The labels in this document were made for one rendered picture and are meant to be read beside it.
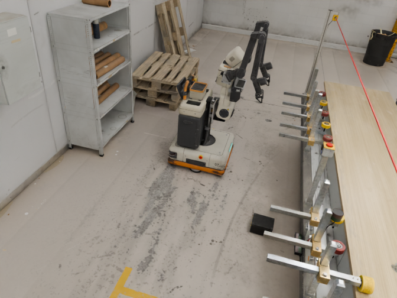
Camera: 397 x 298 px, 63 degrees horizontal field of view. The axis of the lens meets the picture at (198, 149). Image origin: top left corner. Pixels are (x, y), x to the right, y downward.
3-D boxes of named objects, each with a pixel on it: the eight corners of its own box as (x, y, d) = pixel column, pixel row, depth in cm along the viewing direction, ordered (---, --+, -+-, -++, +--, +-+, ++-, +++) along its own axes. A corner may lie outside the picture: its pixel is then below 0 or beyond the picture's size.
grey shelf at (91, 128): (68, 148, 393) (45, 12, 306) (105, 115, 466) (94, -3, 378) (102, 156, 386) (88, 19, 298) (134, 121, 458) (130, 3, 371)
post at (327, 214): (303, 265, 206) (326, 211, 179) (303, 261, 209) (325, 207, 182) (308, 267, 206) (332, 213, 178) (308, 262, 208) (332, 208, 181)
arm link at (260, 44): (260, 31, 288) (259, 34, 279) (266, 32, 287) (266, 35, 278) (250, 77, 313) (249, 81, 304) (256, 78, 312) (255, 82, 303)
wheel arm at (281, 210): (269, 211, 217) (270, 207, 215) (269, 208, 220) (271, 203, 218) (337, 228, 210) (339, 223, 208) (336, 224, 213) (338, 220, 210)
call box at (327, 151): (320, 156, 217) (324, 146, 213) (320, 151, 223) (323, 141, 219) (331, 159, 216) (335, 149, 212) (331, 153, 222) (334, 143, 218)
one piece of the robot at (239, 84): (225, 100, 335) (228, 80, 323) (230, 90, 357) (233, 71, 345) (240, 103, 332) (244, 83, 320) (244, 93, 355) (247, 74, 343)
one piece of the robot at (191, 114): (174, 154, 372) (178, 86, 325) (188, 131, 416) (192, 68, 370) (202, 161, 367) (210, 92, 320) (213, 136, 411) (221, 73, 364)
